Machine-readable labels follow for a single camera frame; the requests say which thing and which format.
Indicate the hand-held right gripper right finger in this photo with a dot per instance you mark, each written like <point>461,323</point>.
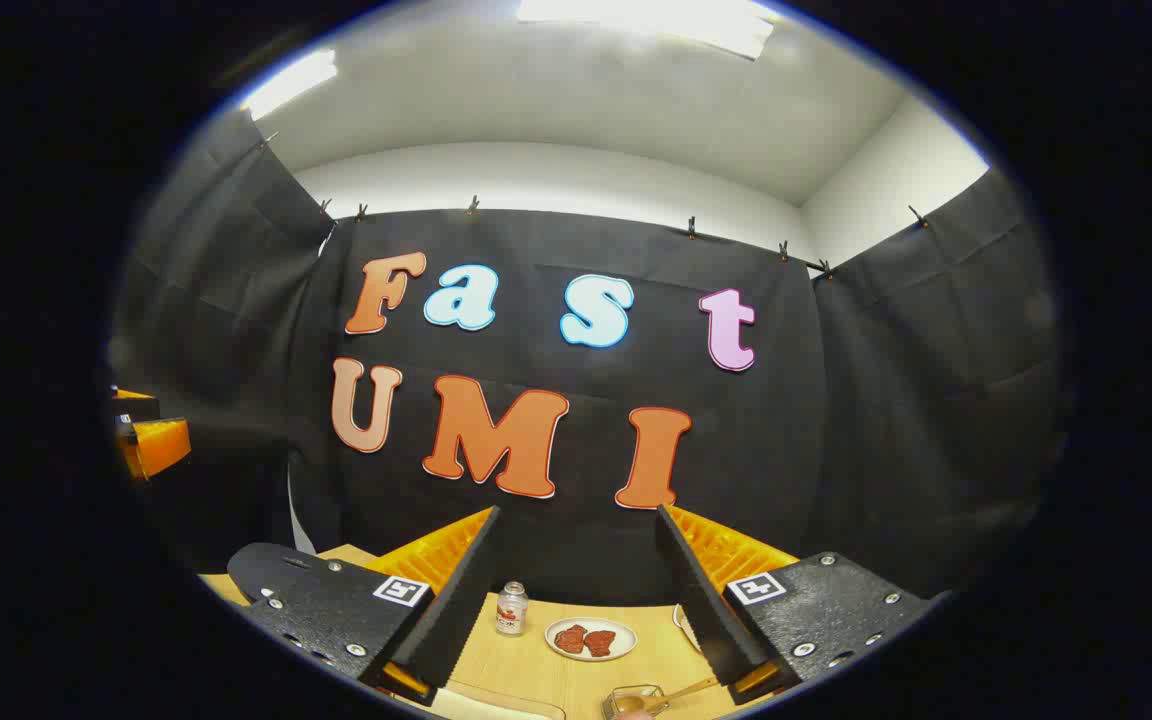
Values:
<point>701,600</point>

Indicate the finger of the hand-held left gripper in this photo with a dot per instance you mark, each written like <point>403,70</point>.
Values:
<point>136,405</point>
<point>161,445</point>

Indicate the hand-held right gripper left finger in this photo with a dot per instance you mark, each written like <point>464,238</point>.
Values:
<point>456,610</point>

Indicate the wooden spoon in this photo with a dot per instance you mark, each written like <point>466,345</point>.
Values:
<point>681,690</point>

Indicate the clear drink bottle red label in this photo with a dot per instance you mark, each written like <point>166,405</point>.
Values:
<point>511,612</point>

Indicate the clear glass tray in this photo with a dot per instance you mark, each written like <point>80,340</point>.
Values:
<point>506,702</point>

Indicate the red meat piece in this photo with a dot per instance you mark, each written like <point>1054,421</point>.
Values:
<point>600,643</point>
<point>570,639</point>

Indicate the white round plate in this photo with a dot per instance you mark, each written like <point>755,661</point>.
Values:
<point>591,655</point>

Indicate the long ceiling light panel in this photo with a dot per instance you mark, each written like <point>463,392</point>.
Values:
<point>286,85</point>

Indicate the wide ceiling light panel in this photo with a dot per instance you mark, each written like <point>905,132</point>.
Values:
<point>656,20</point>

